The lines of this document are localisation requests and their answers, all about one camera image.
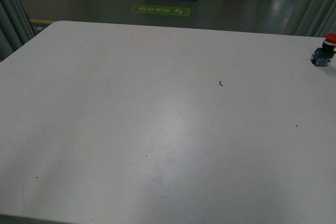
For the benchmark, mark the green floor sign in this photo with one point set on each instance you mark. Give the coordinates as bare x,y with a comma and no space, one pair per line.
162,10

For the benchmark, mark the left grey curtain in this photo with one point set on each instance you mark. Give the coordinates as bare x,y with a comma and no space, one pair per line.
16,28

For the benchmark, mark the red push button switch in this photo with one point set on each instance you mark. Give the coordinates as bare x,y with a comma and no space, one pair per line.
322,56

